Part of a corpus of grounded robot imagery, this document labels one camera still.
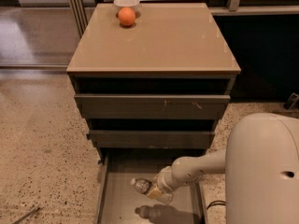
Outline white plastic cup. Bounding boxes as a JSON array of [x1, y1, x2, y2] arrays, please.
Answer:
[[113, 0, 140, 12]]

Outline brown drawer cabinet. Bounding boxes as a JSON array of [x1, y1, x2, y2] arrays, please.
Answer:
[[67, 3, 241, 158]]

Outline clear plastic water bottle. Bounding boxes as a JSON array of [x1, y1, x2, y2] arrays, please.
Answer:
[[130, 178, 173, 204]]

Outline grey middle drawer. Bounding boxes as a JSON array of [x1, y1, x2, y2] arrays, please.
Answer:
[[88, 130, 215, 149]]

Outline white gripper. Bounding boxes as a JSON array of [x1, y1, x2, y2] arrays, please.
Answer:
[[146, 166, 175, 201]]

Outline black cable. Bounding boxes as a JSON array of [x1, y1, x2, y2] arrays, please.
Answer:
[[206, 200, 227, 211]]

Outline grey top drawer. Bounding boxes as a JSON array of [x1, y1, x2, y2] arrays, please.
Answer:
[[75, 94, 230, 119]]

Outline orange ball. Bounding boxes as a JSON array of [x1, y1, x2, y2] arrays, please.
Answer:
[[118, 7, 135, 27]]

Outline small dark floor object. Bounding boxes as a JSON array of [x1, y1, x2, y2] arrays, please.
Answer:
[[283, 92, 299, 110]]

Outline thin metal rod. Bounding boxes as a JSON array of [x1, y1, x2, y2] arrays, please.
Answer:
[[12, 206, 41, 224]]

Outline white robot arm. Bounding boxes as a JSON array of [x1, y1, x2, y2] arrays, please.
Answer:
[[148, 113, 299, 224]]

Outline grey open bottom drawer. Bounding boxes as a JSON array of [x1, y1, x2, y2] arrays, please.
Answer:
[[95, 153, 206, 224]]

